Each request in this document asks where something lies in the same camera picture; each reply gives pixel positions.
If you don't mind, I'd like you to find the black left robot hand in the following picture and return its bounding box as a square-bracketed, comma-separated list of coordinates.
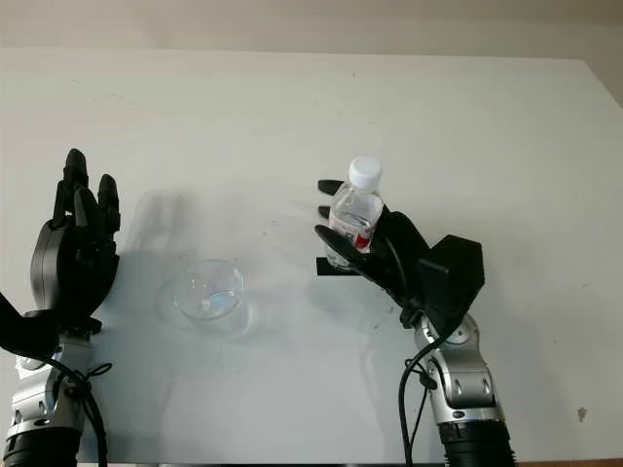
[29, 148, 122, 337]

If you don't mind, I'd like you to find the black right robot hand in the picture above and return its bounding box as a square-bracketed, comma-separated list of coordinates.
[314, 178, 425, 315]

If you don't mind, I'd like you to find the clear water bottle red label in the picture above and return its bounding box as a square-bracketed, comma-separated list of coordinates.
[324, 155, 384, 271]

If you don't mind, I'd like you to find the clear glass bowl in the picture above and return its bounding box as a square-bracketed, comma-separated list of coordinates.
[171, 258, 247, 326]

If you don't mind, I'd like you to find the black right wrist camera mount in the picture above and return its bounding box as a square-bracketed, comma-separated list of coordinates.
[418, 233, 486, 338]

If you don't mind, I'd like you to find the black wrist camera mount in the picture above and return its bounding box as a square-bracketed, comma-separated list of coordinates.
[418, 233, 486, 338]
[0, 290, 55, 362]

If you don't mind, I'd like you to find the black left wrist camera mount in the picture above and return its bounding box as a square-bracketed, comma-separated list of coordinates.
[0, 290, 55, 362]

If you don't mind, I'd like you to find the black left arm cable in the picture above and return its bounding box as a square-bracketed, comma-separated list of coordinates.
[26, 354, 114, 467]

